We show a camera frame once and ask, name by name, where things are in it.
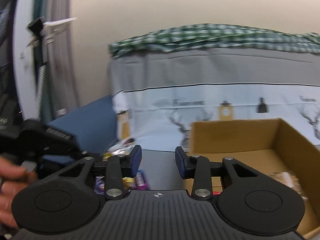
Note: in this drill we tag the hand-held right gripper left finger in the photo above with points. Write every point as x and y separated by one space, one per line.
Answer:
136 160

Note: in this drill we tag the black curtain clamp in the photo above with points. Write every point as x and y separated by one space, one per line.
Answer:
35 25

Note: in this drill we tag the white curtain tieback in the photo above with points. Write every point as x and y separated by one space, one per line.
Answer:
57 25

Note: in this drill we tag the clear grain cake bag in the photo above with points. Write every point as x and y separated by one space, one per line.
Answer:
287 182

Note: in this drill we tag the green checkered cloth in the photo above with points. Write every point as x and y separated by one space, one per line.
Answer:
200 33

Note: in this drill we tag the purple wrapped candy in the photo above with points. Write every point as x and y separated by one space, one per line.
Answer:
100 185

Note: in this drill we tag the red snack packet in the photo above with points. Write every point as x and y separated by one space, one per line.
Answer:
216 193

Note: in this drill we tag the cardboard box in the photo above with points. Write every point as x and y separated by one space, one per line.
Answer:
237 135

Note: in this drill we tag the grey deer print cloth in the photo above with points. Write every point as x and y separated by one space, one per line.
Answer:
200 67

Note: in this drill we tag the person's left hand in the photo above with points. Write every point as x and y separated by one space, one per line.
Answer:
7 180

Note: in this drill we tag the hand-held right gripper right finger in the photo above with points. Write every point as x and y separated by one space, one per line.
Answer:
180 163

